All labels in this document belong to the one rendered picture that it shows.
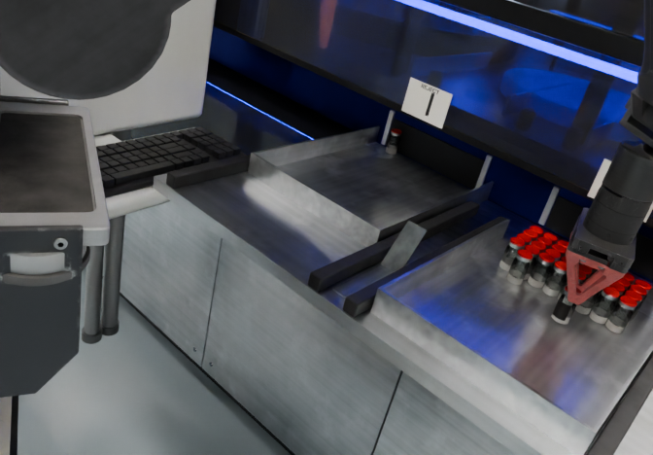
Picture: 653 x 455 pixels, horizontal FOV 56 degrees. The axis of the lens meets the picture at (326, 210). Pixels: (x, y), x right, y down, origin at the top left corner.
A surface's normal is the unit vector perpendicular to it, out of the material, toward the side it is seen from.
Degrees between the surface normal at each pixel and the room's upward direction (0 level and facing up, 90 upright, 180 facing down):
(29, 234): 90
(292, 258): 0
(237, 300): 90
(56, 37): 99
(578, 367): 0
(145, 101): 90
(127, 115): 90
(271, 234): 0
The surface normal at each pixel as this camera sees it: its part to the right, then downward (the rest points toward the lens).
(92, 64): 0.44, 0.63
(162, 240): -0.65, 0.22
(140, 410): 0.21, -0.86
